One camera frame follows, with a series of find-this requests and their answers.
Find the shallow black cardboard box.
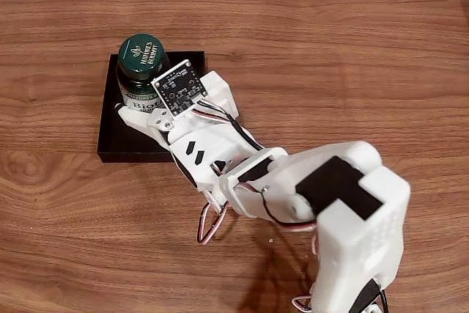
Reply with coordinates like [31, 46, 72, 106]
[97, 50, 206, 163]

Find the camera circuit board on mount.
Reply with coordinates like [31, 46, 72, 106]
[150, 59, 210, 118]

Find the green-capped Biotin pill bottle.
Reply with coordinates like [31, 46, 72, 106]
[116, 33, 170, 115]

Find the short gripper servo cable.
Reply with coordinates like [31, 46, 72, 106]
[193, 106, 236, 124]

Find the red white black servo cable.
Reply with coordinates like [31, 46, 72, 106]
[196, 201, 230, 246]
[292, 292, 314, 313]

